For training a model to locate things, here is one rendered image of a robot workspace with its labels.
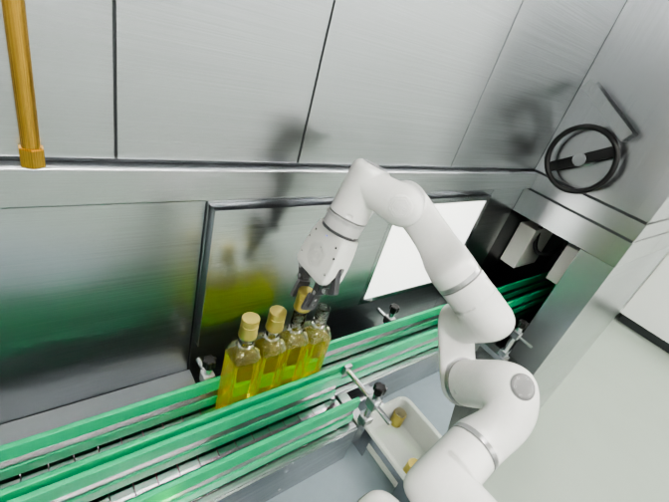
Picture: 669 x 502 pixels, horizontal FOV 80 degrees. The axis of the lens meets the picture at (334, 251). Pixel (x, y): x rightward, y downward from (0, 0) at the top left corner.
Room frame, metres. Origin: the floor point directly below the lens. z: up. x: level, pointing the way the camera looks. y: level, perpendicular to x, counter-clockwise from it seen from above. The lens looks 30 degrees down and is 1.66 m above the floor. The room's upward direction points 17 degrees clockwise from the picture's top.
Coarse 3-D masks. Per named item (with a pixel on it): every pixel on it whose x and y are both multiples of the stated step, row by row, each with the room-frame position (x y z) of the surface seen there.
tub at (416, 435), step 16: (400, 400) 0.77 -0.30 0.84; (416, 416) 0.75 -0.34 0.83; (368, 432) 0.65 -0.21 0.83; (384, 432) 0.71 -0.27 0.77; (400, 432) 0.73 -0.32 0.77; (416, 432) 0.73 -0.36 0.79; (432, 432) 0.71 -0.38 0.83; (384, 448) 0.61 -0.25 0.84; (400, 448) 0.68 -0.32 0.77; (416, 448) 0.70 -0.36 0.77; (400, 464) 0.64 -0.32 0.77
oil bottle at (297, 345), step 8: (288, 328) 0.63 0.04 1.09; (288, 336) 0.62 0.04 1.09; (296, 336) 0.62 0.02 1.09; (304, 336) 0.63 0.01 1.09; (288, 344) 0.60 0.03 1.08; (296, 344) 0.61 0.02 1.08; (304, 344) 0.62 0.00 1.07; (288, 352) 0.60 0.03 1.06; (296, 352) 0.61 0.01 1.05; (304, 352) 0.63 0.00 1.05; (288, 360) 0.60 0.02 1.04; (296, 360) 0.62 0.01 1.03; (288, 368) 0.61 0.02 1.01; (296, 368) 0.62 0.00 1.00; (280, 376) 0.60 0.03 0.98; (288, 376) 0.61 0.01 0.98; (296, 376) 0.63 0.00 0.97; (280, 384) 0.60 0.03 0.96
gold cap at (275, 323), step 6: (276, 306) 0.60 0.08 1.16; (270, 312) 0.58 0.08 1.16; (276, 312) 0.59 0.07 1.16; (282, 312) 0.59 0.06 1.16; (270, 318) 0.58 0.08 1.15; (276, 318) 0.58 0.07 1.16; (282, 318) 0.58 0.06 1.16; (270, 324) 0.58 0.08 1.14; (276, 324) 0.58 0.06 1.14; (282, 324) 0.59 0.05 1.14; (270, 330) 0.58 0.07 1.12; (276, 330) 0.58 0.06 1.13; (282, 330) 0.59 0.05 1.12
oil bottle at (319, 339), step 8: (312, 320) 0.68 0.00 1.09; (304, 328) 0.66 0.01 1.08; (312, 328) 0.66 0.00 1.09; (328, 328) 0.67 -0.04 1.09; (312, 336) 0.64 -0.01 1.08; (320, 336) 0.65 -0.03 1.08; (328, 336) 0.66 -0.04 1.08; (312, 344) 0.64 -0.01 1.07; (320, 344) 0.65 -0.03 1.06; (328, 344) 0.67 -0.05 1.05; (312, 352) 0.64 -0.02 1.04; (320, 352) 0.66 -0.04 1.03; (304, 360) 0.64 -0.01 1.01; (312, 360) 0.64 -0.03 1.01; (320, 360) 0.66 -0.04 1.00; (304, 368) 0.64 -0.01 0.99; (312, 368) 0.65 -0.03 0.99; (320, 368) 0.67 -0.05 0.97; (304, 376) 0.64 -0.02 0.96
